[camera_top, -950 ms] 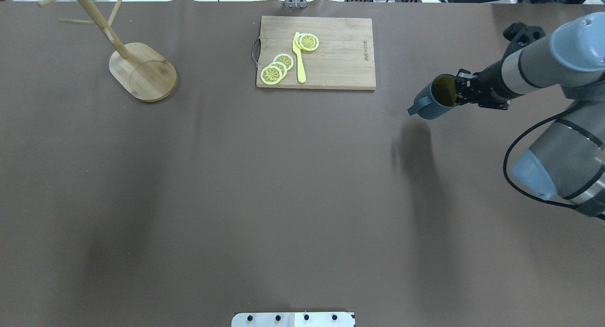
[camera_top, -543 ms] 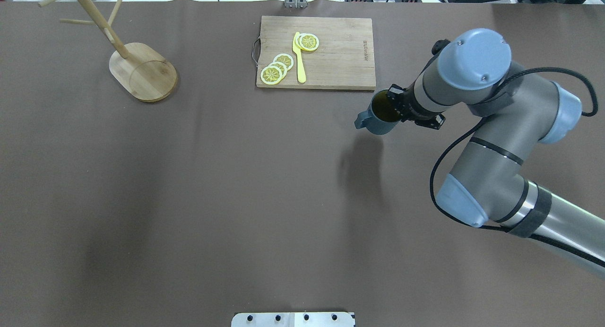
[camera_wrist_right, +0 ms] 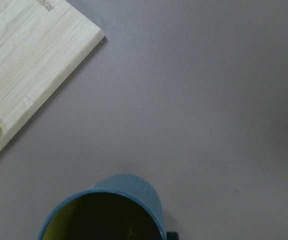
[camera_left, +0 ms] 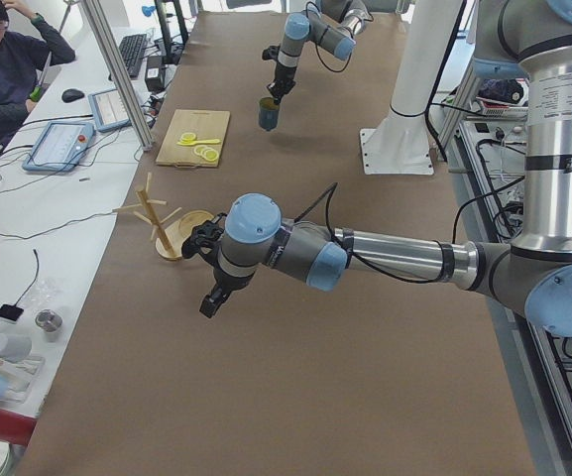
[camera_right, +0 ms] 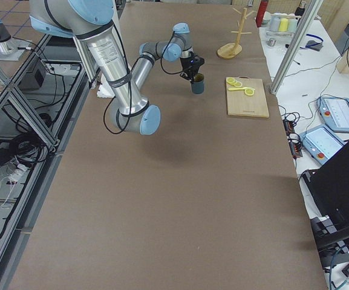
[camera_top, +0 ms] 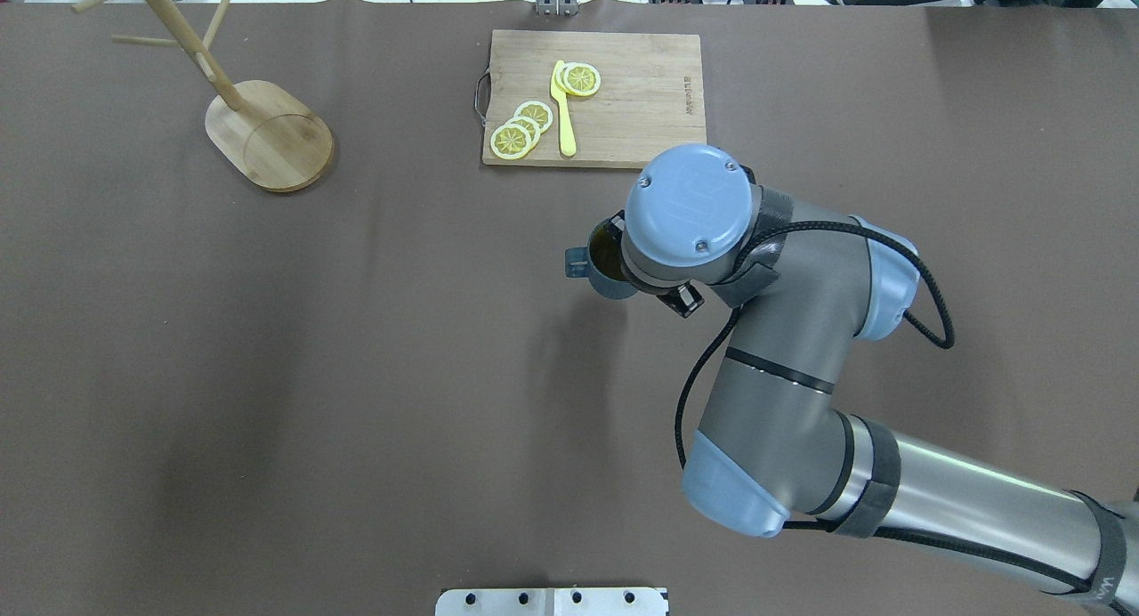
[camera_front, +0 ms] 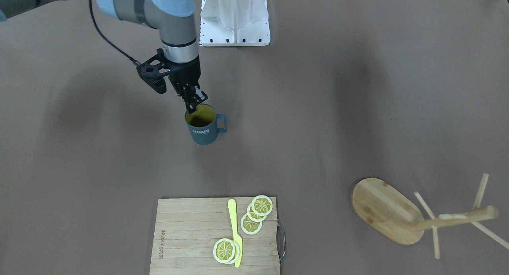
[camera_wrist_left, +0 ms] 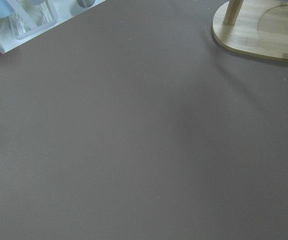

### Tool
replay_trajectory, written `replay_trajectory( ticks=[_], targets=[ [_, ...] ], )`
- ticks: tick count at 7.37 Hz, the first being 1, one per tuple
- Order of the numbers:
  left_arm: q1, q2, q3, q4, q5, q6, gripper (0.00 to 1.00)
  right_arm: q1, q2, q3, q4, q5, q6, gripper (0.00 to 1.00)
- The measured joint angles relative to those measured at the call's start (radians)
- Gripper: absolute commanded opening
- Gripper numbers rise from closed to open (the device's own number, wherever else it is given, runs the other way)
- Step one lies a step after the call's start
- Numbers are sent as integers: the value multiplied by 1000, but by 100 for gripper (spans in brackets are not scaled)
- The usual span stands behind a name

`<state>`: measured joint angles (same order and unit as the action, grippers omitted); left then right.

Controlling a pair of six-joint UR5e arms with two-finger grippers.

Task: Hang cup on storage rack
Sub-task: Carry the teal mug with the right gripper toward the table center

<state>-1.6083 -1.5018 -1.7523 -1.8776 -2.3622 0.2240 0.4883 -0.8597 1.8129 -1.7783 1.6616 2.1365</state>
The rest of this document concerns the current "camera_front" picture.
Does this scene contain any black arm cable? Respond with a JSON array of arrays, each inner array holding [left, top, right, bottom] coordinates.
[[88, 0, 142, 66]]

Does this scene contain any white pillar base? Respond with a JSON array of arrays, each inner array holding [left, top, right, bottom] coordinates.
[[199, 0, 271, 47]]

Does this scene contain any wooden cutting board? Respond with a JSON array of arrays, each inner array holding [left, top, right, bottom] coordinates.
[[149, 196, 286, 275]]

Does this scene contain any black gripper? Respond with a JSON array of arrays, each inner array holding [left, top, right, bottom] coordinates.
[[167, 56, 208, 114]]

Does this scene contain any yellow plastic knife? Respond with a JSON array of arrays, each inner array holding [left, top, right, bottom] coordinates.
[[227, 198, 243, 268]]

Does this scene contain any lemon slice near handle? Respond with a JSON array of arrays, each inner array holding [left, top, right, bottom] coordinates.
[[251, 195, 274, 217]]

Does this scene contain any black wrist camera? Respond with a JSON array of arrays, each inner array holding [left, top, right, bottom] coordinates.
[[136, 48, 171, 94]]

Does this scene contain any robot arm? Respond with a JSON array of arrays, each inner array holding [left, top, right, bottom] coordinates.
[[0, 0, 208, 114]]

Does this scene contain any lemon slice by knife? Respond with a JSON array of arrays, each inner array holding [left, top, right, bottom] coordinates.
[[213, 238, 241, 265]]

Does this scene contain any blue mug yellow inside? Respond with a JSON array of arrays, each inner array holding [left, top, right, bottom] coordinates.
[[184, 104, 228, 146]]

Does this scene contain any wooden cup rack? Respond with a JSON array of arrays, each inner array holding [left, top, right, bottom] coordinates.
[[351, 173, 508, 259]]

